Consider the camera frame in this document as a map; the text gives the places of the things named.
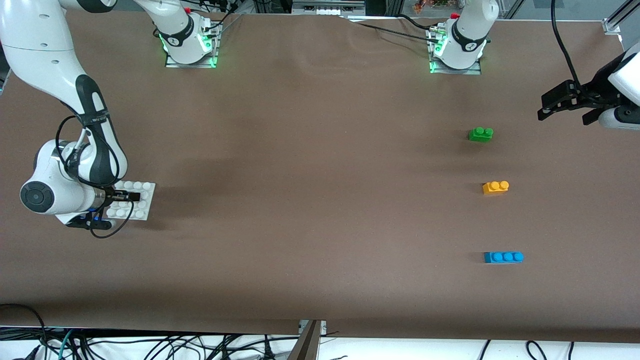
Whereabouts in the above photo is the white studded base plate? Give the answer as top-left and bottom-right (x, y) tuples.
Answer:
(105, 181), (156, 221)

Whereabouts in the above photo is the blue three-stud block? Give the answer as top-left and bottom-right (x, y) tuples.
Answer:
(484, 251), (524, 264)

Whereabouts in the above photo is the brown table cover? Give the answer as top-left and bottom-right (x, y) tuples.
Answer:
(0, 10), (640, 344)

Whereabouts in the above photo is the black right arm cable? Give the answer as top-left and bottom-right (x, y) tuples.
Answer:
(55, 115), (136, 239)

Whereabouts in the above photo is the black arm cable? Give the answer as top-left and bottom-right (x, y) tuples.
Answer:
(550, 0), (586, 93)
(55, 115), (136, 239)

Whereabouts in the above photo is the aluminium frame profile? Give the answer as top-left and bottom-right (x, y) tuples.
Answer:
(602, 0), (640, 36)

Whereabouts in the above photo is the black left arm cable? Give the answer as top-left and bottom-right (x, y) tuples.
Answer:
(550, 0), (586, 93)

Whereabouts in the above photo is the black looped floor cable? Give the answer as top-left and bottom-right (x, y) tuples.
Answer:
(0, 303), (48, 360)

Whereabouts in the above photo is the teal floor cable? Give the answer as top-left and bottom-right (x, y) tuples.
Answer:
(57, 329), (74, 360)

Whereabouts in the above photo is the black cable on table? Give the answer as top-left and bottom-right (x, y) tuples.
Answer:
(395, 14), (437, 31)
(350, 21), (437, 41)

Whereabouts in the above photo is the small metal bracket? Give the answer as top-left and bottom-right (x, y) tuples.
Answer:
(299, 320), (327, 337)

